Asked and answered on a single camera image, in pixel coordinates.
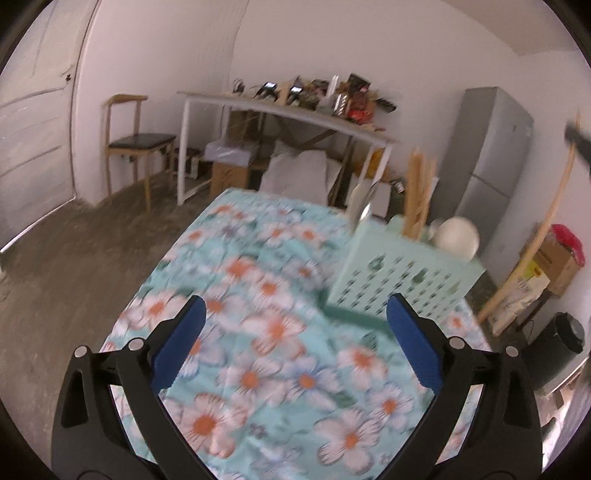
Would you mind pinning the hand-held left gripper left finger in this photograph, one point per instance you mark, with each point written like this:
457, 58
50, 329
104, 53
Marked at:
178, 344

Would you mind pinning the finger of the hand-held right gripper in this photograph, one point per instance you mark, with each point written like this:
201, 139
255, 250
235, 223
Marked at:
579, 138

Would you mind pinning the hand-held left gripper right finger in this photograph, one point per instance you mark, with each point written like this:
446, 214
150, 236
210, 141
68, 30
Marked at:
415, 346

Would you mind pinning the mint green utensil holder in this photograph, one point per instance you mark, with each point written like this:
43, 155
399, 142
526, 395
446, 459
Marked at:
369, 277

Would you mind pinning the long wooden chopstick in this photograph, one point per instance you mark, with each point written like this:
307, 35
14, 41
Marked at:
540, 240

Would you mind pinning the large white ceramic spoon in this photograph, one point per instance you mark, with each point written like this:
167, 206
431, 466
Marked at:
457, 235

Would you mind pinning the bundle of wooden chopsticks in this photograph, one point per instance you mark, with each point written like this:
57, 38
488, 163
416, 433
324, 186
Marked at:
418, 198

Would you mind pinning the large metal spoon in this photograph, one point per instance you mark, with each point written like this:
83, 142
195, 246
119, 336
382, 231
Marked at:
369, 205

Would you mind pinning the grey refrigerator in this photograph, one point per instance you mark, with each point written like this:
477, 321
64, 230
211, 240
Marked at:
494, 152

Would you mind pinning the red plastic bag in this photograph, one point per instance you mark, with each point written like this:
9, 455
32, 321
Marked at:
565, 235

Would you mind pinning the floral turquoise blanket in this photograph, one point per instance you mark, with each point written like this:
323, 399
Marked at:
277, 332

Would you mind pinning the yellow and white bag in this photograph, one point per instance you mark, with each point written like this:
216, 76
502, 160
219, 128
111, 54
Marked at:
521, 295

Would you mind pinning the large open cardboard box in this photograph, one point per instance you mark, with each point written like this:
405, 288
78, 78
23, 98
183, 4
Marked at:
558, 265

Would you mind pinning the black bin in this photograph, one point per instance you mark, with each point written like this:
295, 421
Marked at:
558, 346

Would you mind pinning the brown cardboard box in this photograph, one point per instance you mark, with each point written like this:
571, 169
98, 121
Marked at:
228, 177

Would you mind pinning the orange bag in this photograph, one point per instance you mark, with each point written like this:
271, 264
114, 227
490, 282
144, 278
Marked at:
374, 161

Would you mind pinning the clear plastic storage box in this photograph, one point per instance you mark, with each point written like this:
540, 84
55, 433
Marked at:
231, 150

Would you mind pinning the wooden chair with dark seat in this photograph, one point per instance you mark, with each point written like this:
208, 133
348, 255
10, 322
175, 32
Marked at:
138, 141

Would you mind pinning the white stuffed sack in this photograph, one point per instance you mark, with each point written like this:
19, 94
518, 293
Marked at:
295, 173

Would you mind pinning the red snack packet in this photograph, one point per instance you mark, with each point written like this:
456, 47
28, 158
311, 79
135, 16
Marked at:
358, 108

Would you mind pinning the white framed table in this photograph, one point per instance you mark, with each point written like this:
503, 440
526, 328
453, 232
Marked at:
277, 110

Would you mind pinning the white panel door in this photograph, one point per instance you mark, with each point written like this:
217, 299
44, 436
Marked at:
32, 129

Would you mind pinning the black device with screen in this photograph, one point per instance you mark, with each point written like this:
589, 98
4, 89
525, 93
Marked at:
296, 91
267, 88

